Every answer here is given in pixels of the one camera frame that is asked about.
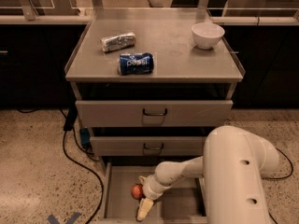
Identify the black floor cable left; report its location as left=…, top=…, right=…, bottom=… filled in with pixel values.
left=16, top=107, right=105, bottom=224

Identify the grey middle drawer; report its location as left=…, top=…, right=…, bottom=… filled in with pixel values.
left=91, top=136, right=205, bottom=156

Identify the blue power adapter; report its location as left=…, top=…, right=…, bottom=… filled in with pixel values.
left=79, top=128, right=91, bottom=148

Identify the black floor cable right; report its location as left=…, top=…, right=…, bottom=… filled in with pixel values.
left=264, top=147, right=294, bottom=224

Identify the black floor cable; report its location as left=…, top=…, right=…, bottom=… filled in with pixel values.
left=16, top=107, right=105, bottom=224
left=264, top=147, right=294, bottom=224

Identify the grey top drawer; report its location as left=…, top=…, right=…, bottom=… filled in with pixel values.
left=76, top=100, right=233, bottom=127

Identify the red apple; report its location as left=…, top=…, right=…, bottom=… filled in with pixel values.
left=131, top=184, right=144, bottom=200

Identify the white ceramic bowl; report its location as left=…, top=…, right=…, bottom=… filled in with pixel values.
left=192, top=22, right=225, bottom=49

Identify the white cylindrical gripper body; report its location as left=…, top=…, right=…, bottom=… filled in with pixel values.
left=143, top=175, right=165, bottom=200

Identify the silver foil snack bag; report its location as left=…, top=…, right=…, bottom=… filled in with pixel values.
left=101, top=32, right=136, bottom=52

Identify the blue pepsi can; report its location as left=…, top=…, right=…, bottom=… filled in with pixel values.
left=119, top=53, right=154, bottom=76

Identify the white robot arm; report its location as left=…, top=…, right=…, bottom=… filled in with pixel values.
left=137, top=126, right=279, bottom=224

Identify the grey open bottom drawer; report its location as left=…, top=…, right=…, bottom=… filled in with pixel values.
left=92, top=162, right=207, bottom=224

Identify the grey metal drawer cabinet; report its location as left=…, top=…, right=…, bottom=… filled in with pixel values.
left=66, top=8, right=245, bottom=165

